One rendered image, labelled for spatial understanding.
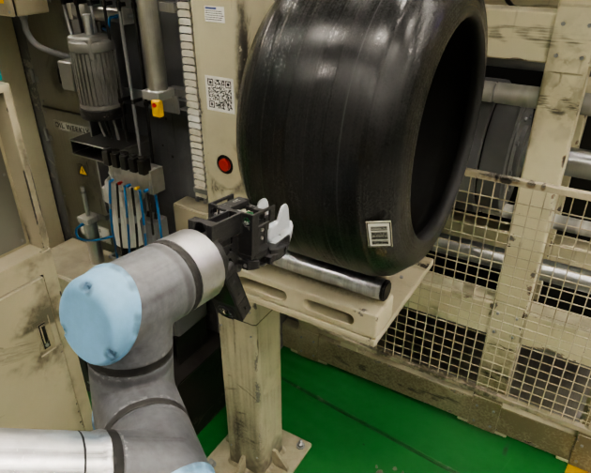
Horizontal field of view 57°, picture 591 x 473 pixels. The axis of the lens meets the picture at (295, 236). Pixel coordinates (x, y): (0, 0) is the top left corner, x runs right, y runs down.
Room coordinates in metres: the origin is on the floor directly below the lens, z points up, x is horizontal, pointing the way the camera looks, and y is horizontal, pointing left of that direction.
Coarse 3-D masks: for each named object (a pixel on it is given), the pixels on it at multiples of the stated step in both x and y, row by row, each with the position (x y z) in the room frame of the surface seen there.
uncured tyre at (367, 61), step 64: (320, 0) 0.93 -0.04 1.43; (384, 0) 0.88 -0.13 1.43; (448, 0) 0.92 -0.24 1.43; (256, 64) 0.91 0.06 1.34; (320, 64) 0.85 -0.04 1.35; (384, 64) 0.81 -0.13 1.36; (448, 64) 1.27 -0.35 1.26; (256, 128) 0.86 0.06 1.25; (320, 128) 0.80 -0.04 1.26; (384, 128) 0.78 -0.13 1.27; (448, 128) 1.26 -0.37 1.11; (256, 192) 0.87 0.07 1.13; (320, 192) 0.79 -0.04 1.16; (384, 192) 0.77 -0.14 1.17; (448, 192) 1.10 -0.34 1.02; (320, 256) 0.88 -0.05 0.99; (384, 256) 0.81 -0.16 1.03
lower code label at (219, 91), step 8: (208, 80) 1.18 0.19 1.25; (216, 80) 1.17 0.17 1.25; (224, 80) 1.16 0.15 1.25; (232, 80) 1.15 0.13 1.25; (208, 88) 1.18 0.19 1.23; (216, 88) 1.17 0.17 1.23; (224, 88) 1.16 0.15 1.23; (232, 88) 1.15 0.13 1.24; (208, 96) 1.18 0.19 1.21; (216, 96) 1.17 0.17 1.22; (224, 96) 1.16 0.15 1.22; (232, 96) 1.15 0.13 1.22; (208, 104) 1.18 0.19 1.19; (216, 104) 1.17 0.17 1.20; (224, 104) 1.16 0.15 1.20; (232, 104) 1.15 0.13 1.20; (224, 112) 1.16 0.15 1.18; (232, 112) 1.15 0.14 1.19
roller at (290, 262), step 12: (288, 252) 1.01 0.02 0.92; (276, 264) 1.00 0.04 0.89; (288, 264) 0.99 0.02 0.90; (300, 264) 0.97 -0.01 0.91; (312, 264) 0.97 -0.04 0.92; (324, 264) 0.96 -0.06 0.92; (312, 276) 0.96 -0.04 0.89; (324, 276) 0.94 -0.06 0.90; (336, 276) 0.93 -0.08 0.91; (348, 276) 0.92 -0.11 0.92; (360, 276) 0.92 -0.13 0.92; (372, 276) 0.91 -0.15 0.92; (348, 288) 0.91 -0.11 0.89; (360, 288) 0.90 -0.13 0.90; (372, 288) 0.89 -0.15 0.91; (384, 288) 0.88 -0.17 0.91; (384, 300) 0.89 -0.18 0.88
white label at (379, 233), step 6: (366, 222) 0.77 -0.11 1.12; (372, 222) 0.77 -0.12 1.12; (378, 222) 0.77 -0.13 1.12; (384, 222) 0.76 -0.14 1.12; (390, 222) 0.76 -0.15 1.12; (372, 228) 0.77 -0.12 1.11; (378, 228) 0.77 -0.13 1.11; (384, 228) 0.77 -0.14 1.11; (390, 228) 0.77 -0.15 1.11; (372, 234) 0.78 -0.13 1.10; (378, 234) 0.77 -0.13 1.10; (384, 234) 0.77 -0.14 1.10; (390, 234) 0.77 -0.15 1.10; (372, 240) 0.78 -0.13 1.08; (378, 240) 0.78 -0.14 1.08; (384, 240) 0.78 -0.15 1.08; (390, 240) 0.78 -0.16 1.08; (372, 246) 0.78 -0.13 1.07; (378, 246) 0.78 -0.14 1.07; (384, 246) 0.78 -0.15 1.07; (390, 246) 0.78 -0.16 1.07
